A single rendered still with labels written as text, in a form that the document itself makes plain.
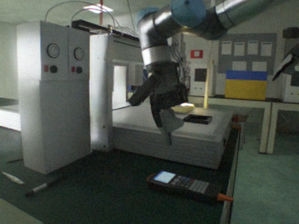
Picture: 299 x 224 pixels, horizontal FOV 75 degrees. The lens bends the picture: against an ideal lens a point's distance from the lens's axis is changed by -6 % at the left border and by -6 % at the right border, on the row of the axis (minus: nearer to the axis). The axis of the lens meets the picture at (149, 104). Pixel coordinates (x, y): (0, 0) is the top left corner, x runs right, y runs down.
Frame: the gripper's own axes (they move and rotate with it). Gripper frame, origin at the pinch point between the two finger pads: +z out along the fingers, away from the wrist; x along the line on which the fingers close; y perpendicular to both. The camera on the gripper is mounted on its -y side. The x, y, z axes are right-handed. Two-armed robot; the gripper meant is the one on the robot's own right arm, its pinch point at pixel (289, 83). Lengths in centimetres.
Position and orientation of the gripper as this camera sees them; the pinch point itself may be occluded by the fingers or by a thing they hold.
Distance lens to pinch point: 73.5
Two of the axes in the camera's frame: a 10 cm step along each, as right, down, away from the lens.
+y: 8.9, 4.1, 2.2
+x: -1.5, -2.0, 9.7
